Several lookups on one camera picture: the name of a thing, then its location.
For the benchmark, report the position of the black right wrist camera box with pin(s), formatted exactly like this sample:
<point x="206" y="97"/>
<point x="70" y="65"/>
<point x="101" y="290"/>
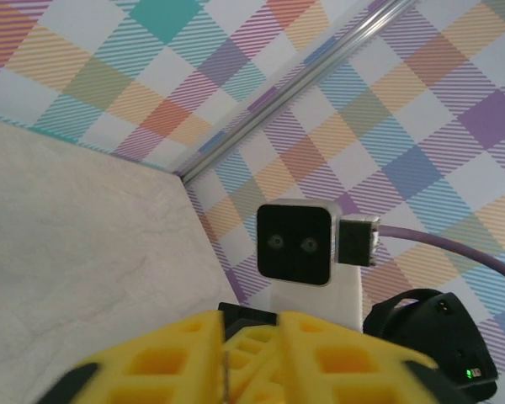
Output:
<point x="294" y="244"/>

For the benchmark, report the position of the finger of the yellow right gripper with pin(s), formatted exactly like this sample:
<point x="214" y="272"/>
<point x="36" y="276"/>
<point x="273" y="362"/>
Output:
<point x="252" y="357"/>

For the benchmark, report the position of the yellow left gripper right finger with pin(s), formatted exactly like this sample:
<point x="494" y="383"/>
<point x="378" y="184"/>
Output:
<point x="353" y="366"/>

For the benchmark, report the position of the thin metal key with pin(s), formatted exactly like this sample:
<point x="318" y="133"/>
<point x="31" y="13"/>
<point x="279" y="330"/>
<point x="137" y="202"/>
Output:
<point x="226" y="379"/>

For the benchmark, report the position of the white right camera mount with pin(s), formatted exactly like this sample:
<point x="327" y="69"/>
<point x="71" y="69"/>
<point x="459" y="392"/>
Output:
<point x="315" y="305"/>

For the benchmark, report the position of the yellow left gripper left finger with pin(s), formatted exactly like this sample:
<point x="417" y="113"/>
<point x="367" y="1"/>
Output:
<point x="164" y="366"/>

